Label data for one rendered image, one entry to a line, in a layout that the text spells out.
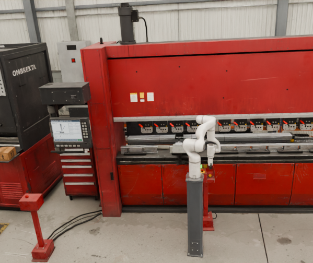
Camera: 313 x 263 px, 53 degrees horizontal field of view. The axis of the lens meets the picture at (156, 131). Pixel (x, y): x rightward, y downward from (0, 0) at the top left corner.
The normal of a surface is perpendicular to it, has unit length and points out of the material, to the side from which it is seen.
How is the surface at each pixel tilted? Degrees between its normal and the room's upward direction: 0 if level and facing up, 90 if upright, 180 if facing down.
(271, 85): 90
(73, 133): 90
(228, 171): 90
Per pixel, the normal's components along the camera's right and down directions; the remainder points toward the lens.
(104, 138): -0.08, 0.36
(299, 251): -0.05, -0.93
